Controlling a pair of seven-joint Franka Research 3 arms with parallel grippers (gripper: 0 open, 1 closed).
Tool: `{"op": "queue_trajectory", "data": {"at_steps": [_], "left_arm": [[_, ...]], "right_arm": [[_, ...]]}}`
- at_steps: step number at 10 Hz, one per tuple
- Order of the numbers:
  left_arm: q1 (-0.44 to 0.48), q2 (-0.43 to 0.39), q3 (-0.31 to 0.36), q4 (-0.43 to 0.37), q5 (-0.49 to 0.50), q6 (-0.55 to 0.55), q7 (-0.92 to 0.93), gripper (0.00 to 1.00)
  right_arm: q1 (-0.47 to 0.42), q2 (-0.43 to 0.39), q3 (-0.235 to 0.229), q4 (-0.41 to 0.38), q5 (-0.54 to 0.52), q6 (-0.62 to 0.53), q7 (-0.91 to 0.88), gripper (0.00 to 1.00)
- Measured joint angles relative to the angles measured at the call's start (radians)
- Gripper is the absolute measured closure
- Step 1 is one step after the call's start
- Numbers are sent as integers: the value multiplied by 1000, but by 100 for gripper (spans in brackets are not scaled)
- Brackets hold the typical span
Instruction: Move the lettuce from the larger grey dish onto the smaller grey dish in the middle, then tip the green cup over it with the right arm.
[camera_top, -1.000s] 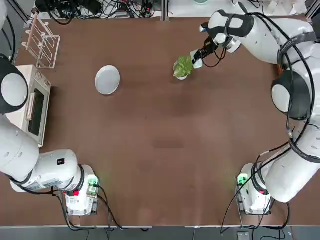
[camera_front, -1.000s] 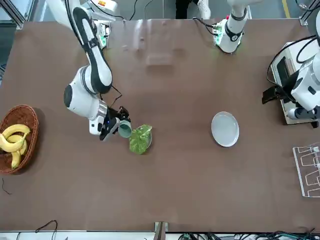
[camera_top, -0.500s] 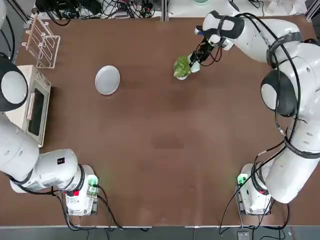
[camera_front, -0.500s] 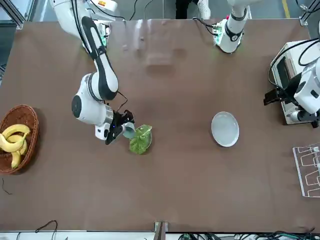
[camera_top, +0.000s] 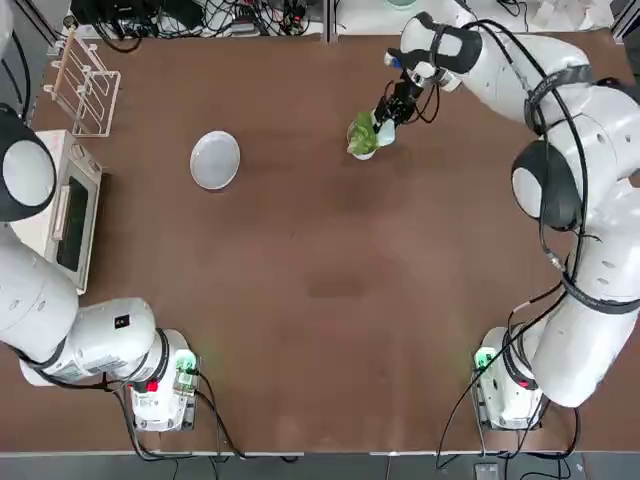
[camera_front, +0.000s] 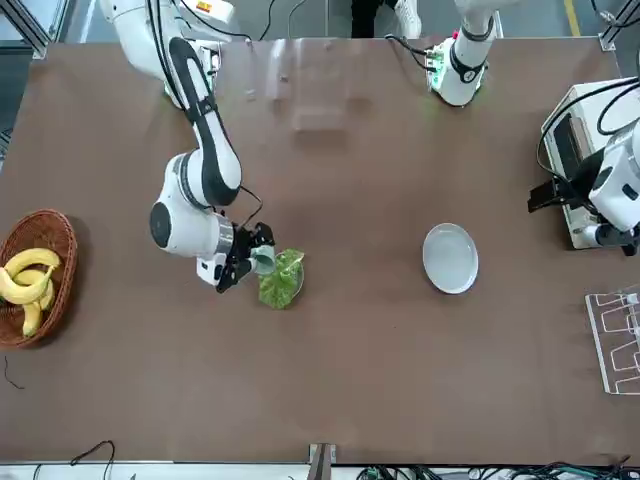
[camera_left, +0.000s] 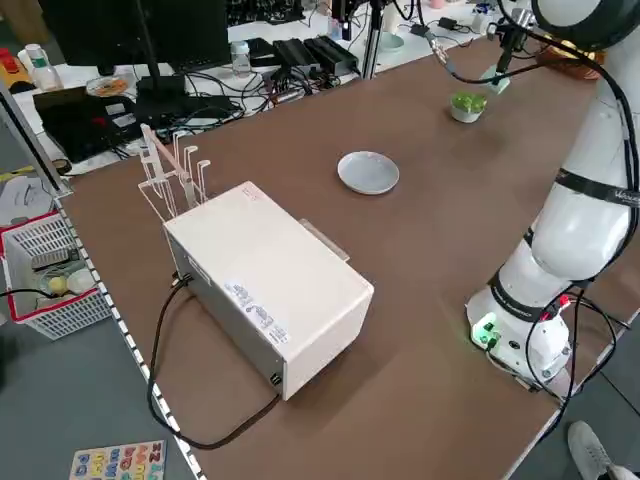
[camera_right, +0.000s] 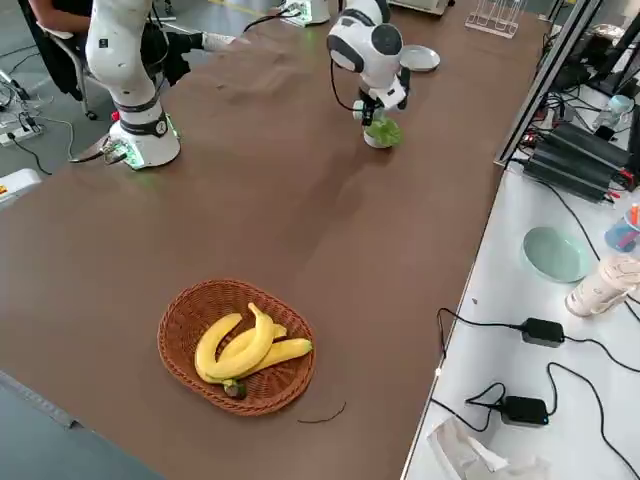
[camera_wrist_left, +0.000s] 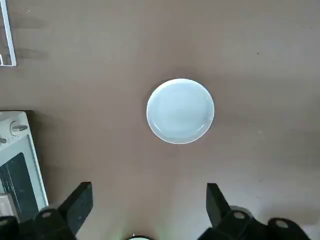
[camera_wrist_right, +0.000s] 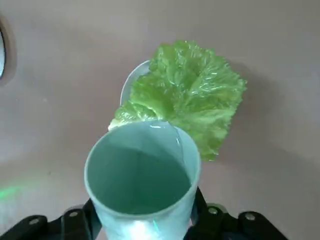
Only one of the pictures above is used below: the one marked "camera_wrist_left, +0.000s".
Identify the large grey plate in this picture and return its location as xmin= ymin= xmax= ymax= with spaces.
xmin=145 ymin=78 xmax=215 ymax=145

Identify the white toaster oven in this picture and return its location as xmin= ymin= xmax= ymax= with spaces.
xmin=0 ymin=110 xmax=50 ymax=216

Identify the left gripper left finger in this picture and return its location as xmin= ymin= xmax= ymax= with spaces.
xmin=0 ymin=181 xmax=94 ymax=240

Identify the white wire dish rack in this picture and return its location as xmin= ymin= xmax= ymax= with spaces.
xmin=0 ymin=0 xmax=18 ymax=67

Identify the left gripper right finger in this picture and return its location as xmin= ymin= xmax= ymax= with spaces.
xmin=206 ymin=182 xmax=313 ymax=240

